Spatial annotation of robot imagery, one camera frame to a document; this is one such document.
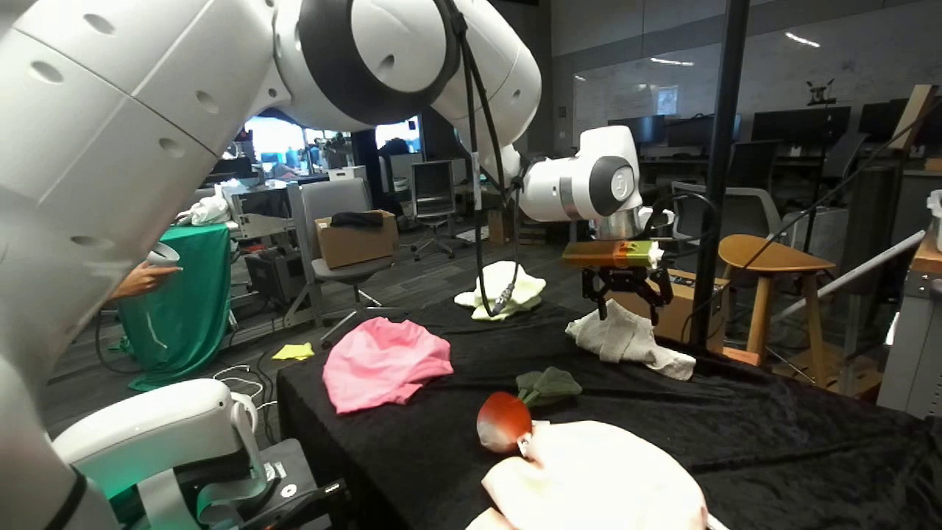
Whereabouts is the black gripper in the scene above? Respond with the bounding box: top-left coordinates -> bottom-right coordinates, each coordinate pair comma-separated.
582,262 -> 678,323

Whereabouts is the white towel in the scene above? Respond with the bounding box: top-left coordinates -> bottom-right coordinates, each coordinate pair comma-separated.
563,295 -> 697,384

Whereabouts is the pale yellow-green towel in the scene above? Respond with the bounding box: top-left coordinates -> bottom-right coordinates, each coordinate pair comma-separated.
451,259 -> 551,323

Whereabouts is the peach cloth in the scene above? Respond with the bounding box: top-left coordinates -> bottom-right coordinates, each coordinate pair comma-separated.
464,418 -> 729,530

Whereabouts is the pink cloth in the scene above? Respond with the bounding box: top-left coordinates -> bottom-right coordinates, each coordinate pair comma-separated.
321,316 -> 457,418

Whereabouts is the cardboard box with printed tape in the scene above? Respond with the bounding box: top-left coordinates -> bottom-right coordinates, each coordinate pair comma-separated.
626,264 -> 729,347

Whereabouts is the black vertical pole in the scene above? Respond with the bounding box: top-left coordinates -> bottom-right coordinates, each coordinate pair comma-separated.
685,0 -> 753,356

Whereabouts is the wooden stool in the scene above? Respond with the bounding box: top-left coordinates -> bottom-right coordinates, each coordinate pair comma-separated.
716,234 -> 839,390

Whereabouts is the white mesh office chair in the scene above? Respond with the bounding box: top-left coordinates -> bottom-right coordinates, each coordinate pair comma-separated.
672,181 -> 785,251

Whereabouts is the red plush radish toy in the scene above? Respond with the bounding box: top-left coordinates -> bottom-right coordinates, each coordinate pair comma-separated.
474,366 -> 586,456

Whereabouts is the black velvet tablecloth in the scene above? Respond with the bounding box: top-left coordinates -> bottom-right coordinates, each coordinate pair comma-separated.
274,292 -> 942,530

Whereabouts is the dark office chair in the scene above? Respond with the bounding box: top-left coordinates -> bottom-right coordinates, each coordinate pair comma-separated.
407,160 -> 464,262

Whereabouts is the silver tripod leg pole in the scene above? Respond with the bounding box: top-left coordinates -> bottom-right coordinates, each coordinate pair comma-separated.
767,231 -> 929,328

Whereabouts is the plain cardboard box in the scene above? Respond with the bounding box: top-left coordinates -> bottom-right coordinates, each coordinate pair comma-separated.
313,209 -> 401,273

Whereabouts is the grey plastic chair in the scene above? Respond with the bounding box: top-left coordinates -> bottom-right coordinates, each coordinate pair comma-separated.
287,176 -> 395,328

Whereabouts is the yellow paper scrap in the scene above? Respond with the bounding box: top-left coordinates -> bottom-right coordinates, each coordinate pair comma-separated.
267,338 -> 317,366

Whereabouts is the green cloth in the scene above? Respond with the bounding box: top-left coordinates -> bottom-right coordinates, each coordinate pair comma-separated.
115,220 -> 235,394

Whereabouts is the orange wrist camera bar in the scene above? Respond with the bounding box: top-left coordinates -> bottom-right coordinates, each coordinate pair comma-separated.
558,237 -> 667,270

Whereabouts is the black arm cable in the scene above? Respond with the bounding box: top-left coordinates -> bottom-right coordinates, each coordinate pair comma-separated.
436,0 -> 523,319

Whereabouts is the white floor cable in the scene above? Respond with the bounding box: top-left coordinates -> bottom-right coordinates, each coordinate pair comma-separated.
208,360 -> 287,407

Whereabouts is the white device with black mount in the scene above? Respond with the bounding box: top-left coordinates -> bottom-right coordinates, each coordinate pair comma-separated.
53,376 -> 351,530

